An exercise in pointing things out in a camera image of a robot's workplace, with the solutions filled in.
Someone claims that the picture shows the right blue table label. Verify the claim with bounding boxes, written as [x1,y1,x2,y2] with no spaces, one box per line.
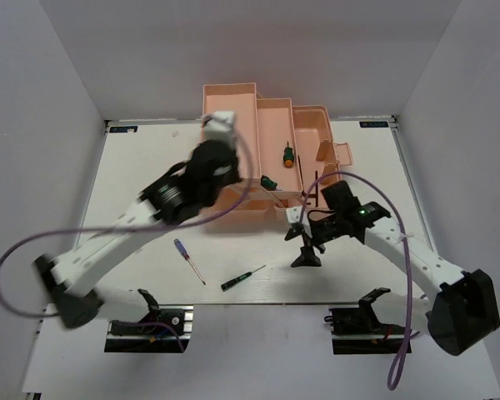
[359,121,389,128]

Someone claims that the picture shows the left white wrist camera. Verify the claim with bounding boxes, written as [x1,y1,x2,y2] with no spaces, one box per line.
[202,111,237,148]

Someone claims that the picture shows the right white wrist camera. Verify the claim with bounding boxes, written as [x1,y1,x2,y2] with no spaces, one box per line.
[285,206,312,237]

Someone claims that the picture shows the blue handled screwdriver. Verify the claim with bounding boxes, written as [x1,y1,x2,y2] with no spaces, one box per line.
[173,238,206,285]

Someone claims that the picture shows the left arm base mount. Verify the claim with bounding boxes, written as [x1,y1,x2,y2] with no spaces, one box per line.
[104,305,194,354]

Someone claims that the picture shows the left blue table label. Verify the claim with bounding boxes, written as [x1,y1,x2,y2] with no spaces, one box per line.
[108,126,138,133]

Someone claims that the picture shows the green orange stubby screwdriver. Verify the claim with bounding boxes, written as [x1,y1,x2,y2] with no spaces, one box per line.
[282,142,295,168]

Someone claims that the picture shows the pink plastic toolbox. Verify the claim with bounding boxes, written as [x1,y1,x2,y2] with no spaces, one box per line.
[202,82,353,227]

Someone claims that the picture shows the black green precision screwdriver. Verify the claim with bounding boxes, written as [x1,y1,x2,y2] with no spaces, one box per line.
[221,265,265,292]

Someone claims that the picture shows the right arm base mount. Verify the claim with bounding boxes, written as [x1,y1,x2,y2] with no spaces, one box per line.
[323,307,404,355]

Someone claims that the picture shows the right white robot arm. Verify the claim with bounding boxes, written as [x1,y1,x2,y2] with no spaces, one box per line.
[285,181,500,356]

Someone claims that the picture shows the large dark hex key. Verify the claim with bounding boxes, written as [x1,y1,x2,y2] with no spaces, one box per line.
[304,184,319,208]

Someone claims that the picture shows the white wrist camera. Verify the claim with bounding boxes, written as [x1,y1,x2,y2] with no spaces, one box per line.
[285,206,312,237]
[202,111,237,148]

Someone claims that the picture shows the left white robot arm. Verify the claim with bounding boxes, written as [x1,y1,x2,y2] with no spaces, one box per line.
[33,139,242,333]

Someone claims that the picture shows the blue table label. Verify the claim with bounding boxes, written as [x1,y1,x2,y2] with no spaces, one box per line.
[359,121,389,128]
[108,126,138,133]

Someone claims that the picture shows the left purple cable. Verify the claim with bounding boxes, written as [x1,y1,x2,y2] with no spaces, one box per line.
[0,114,263,351]

